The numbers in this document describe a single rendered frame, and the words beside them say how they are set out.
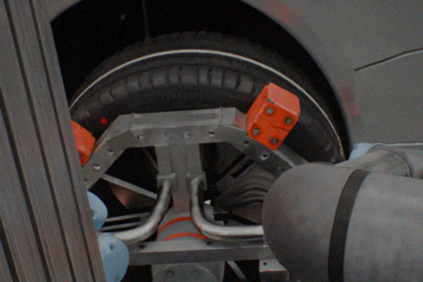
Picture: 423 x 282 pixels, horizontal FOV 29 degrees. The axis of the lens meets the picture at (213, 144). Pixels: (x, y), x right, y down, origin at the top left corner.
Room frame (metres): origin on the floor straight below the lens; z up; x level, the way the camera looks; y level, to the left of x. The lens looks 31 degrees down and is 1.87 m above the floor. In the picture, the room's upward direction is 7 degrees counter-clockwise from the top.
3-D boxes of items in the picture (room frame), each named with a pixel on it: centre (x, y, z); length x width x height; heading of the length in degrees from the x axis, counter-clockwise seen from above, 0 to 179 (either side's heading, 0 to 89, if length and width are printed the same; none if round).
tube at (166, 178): (1.24, 0.18, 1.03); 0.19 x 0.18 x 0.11; 174
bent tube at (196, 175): (1.22, -0.02, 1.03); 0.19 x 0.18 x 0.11; 174
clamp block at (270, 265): (1.13, -0.08, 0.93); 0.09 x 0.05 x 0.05; 174
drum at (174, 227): (1.28, 0.07, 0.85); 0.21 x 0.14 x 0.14; 174
